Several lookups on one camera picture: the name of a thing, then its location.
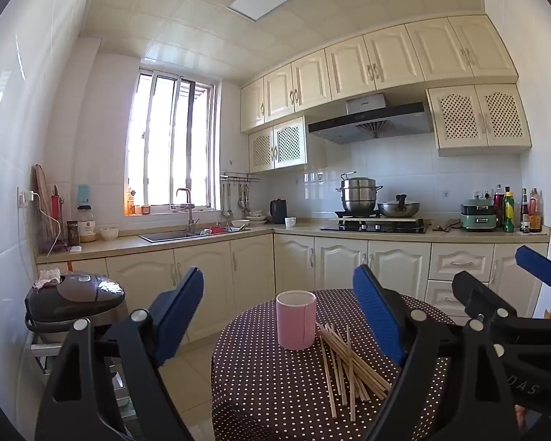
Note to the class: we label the lattice-door wall cabinet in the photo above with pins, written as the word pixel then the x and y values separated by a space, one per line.
pixel 477 117
pixel 280 144

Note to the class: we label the cream wall cabinets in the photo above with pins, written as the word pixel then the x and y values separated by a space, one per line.
pixel 395 59

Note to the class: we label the white bowl with chopsticks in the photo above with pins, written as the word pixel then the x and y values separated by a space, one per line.
pixel 241 223

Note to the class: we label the white metal stand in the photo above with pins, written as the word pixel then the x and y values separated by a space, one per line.
pixel 41 353

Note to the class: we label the cream base cabinets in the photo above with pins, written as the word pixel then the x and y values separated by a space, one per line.
pixel 202 275

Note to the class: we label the wooden cutting board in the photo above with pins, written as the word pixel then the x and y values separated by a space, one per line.
pixel 42 197

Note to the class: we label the stack of white dishes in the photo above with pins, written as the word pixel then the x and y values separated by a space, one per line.
pixel 257 218

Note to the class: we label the dark rice cooker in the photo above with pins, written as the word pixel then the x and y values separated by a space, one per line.
pixel 82 294

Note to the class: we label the purple bag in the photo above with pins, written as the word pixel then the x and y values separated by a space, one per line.
pixel 53 247

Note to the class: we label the hanging metal ladle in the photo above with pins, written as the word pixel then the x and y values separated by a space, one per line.
pixel 226 202

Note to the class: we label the range hood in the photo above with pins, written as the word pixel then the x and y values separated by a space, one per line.
pixel 372 121

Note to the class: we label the metal utensil rail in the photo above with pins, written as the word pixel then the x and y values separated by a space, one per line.
pixel 238 176

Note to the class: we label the white mug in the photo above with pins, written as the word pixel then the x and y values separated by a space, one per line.
pixel 290 223

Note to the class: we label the black electric kettle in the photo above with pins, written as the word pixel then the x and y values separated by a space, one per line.
pixel 278 211

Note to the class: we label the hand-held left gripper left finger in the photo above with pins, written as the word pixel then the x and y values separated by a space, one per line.
pixel 179 317

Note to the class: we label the wall socket with charger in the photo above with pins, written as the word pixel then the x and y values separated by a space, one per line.
pixel 26 196

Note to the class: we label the white cloth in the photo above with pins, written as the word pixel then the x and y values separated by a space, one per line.
pixel 75 249

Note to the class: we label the red dish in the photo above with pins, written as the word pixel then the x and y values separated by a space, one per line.
pixel 219 229

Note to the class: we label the hanging metal spatula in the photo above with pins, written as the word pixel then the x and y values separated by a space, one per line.
pixel 242 197

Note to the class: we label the bunch of wooden chopsticks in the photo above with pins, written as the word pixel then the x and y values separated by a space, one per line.
pixel 337 347

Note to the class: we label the large white-lidded jar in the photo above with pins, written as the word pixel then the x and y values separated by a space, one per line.
pixel 87 227

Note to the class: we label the kitchen window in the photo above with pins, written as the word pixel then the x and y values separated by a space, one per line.
pixel 183 147

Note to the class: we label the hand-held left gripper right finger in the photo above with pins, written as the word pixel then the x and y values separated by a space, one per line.
pixel 379 314

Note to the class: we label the person's right hand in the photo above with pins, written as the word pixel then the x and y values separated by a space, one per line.
pixel 521 417

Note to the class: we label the dark red sauce bottle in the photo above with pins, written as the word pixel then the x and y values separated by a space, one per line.
pixel 499 209

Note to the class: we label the pink cup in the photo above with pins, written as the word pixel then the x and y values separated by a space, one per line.
pixel 296 326

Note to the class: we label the amber bottle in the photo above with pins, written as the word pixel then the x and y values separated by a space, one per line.
pixel 131 204

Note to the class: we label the pinkish rag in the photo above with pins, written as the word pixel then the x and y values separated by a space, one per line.
pixel 48 279

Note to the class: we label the brown polka-dot tablecloth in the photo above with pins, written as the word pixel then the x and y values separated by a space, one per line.
pixel 266 390

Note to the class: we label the kitchen sink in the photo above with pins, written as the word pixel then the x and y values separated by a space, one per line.
pixel 174 236

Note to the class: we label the black gas hob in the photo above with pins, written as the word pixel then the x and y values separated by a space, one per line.
pixel 376 228

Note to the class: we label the orange red bottle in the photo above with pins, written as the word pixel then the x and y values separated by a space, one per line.
pixel 535 216

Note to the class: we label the small glass jar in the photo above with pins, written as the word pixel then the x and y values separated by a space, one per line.
pixel 145 210

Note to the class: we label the metal wok with lid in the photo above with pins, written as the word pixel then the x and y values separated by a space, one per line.
pixel 397 210

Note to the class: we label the small white bowl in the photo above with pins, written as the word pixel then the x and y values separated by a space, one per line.
pixel 109 233

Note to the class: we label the small dark jar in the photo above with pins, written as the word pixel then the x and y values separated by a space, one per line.
pixel 73 234

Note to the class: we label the stainless steamer pot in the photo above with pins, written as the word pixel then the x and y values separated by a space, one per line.
pixel 358 197

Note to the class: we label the green electric cooker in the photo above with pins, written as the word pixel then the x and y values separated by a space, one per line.
pixel 478 218

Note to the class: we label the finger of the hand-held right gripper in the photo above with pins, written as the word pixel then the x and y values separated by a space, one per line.
pixel 470 291
pixel 537 264

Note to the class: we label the metal faucet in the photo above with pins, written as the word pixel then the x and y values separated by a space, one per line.
pixel 190 211

